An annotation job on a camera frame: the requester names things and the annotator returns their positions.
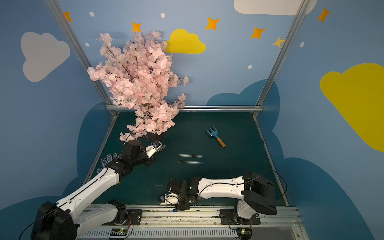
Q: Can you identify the clear test tube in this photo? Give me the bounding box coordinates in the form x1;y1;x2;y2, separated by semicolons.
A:
178;161;200;165
179;154;202;159
157;145;166;152

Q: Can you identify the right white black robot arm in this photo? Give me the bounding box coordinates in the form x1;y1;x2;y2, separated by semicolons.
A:
159;172;277;220

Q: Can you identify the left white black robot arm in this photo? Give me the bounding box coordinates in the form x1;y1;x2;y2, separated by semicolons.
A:
31;140;164;240

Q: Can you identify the small circuit board left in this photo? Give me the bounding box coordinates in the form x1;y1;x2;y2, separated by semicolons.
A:
109;228;130;239

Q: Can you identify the small circuit board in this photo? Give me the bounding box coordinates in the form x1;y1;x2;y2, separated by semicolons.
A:
109;228;130;239
236;228;252;240

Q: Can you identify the small circuit board right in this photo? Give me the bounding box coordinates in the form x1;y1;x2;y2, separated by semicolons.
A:
236;228;252;240

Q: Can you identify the pink artificial cherry blossom tree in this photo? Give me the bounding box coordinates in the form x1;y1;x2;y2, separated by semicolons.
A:
87;31;190;143

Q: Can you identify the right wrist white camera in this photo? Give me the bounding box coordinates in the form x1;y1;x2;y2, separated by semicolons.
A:
159;193;179;205

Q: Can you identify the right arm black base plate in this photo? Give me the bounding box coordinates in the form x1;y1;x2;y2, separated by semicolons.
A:
219;209;261;226

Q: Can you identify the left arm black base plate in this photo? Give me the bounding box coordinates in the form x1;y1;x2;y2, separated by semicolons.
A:
103;209;143;226

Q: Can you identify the blue garden fork wooden handle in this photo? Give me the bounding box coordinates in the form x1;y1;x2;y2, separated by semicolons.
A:
206;127;226;148

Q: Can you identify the aluminium frame rail back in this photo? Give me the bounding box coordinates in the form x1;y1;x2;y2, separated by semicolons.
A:
106;105;263;112

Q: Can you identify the aluminium front rail bed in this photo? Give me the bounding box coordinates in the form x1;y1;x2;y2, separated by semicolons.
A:
80;205;309;240

